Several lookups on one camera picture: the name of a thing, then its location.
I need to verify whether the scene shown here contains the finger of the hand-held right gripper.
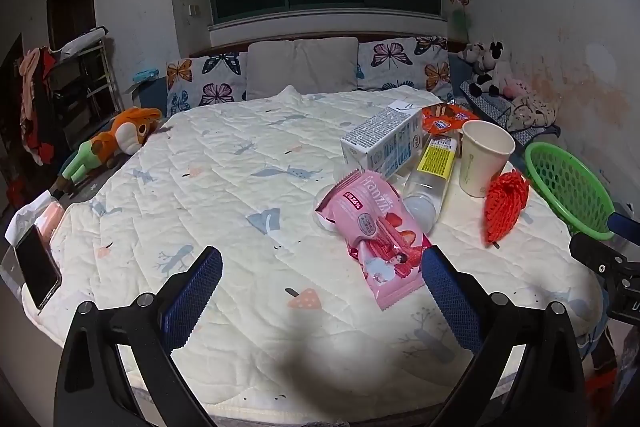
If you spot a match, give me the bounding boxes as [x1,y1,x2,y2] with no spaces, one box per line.
[569,233,640,278]
[606,211,640,248]

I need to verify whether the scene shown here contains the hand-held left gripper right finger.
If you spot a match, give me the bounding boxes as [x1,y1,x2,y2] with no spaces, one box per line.
[421,245,587,427]

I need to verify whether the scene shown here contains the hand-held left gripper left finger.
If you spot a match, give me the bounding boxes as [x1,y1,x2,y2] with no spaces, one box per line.
[54,246,224,427]

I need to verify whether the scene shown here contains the green plastic basket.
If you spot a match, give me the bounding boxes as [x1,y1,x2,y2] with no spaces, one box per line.
[524,142,617,242]

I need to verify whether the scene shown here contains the red foam fruit net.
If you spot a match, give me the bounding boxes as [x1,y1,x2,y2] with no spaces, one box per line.
[482,171,531,249]

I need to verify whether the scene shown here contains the pink wafer packet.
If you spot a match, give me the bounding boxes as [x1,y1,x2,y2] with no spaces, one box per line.
[314,170,433,312]

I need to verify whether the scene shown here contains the white paper cup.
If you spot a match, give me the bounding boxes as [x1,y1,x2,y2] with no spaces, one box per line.
[459,120,516,198]

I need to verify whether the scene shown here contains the clear bottle with yellow label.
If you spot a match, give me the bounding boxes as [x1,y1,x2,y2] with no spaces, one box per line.
[402,133,460,230]

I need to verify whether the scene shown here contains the white milk carton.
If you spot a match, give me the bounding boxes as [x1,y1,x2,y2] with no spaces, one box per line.
[340,99,426,180]

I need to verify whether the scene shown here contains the orange snack packet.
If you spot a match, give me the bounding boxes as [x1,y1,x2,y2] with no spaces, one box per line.
[420,103,481,138]

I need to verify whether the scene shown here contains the white printed quilt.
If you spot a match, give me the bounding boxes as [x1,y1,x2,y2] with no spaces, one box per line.
[37,88,608,408]

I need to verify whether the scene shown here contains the leopard print cloth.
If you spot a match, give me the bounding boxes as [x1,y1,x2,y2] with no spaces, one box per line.
[505,92,561,132]

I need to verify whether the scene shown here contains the black smartphone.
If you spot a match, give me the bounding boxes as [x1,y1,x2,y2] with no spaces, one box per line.
[14,224,63,310]

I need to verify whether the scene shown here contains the pink flat case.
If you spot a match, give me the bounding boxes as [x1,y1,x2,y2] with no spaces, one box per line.
[35,202,66,239]

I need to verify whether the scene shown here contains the orange plush toy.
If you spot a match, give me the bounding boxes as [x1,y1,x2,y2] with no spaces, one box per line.
[52,107,163,198]

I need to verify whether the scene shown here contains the pink plush toy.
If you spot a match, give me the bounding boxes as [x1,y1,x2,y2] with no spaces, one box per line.
[502,74,531,100]

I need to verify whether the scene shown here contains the white crumpled paper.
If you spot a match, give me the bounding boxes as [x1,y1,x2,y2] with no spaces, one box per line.
[5,194,51,240]

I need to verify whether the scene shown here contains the blue bed headboard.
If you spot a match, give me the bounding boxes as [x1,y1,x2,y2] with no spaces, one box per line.
[140,77,168,112]

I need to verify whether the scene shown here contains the butterfly print pillow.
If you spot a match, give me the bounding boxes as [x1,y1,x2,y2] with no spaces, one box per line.
[356,36,452,100]
[165,52,248,115]

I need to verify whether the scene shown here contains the grey and white plush toy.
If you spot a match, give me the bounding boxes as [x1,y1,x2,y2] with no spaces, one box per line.
[457,43,482,66]

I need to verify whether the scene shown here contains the metal storage rack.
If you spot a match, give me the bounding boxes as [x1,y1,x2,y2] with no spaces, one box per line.
[47,27,121,142]

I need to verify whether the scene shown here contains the hanging clothes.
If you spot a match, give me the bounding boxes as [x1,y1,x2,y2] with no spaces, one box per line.
[17,47,58,165]

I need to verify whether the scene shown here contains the grey pillow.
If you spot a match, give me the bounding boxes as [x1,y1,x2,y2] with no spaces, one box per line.
[245,38,360,102]

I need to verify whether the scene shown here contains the dark wooden door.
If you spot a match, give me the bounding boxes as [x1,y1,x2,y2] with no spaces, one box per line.
[46,0,96,52]

